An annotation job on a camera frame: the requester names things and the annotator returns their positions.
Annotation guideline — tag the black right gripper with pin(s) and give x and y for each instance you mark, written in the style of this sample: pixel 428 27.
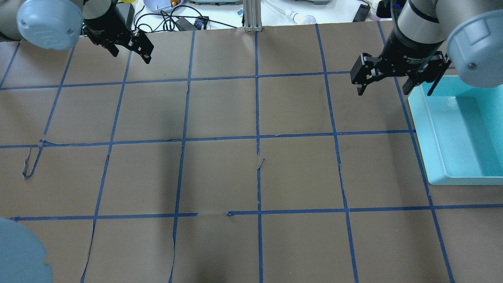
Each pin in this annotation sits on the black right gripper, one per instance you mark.
pixel 410 50

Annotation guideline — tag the white light bulb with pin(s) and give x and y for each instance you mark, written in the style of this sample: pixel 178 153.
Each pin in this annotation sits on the white light bulb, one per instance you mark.
pixel 293 16

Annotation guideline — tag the turquoise plastic bin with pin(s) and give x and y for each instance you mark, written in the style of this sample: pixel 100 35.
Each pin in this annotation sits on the turquoise plastic bin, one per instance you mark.
pixel 460 132

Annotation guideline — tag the white purple cup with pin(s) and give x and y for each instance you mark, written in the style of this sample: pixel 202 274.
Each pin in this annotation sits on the white purple cup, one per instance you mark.
pixel 374 7

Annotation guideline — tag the blue plate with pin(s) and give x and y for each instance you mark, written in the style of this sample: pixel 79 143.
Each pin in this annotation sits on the blue plate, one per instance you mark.
pixel 161 5

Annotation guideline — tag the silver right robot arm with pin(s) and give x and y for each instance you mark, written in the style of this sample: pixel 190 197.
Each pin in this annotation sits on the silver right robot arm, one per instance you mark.
pixel 429 36

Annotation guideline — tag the black power adapter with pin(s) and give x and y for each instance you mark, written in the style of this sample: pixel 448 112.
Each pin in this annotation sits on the black power adapter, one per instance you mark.
pixel 362 13

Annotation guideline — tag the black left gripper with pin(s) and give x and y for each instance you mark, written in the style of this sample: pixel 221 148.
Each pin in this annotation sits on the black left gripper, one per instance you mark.
pixel 105 20

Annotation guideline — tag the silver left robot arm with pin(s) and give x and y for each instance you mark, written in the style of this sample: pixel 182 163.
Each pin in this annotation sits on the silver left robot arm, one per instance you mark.
pixel 58 24

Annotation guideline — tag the aluminium frame post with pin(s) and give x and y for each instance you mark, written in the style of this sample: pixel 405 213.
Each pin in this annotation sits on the aluminium frame post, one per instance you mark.
pixel 252 16

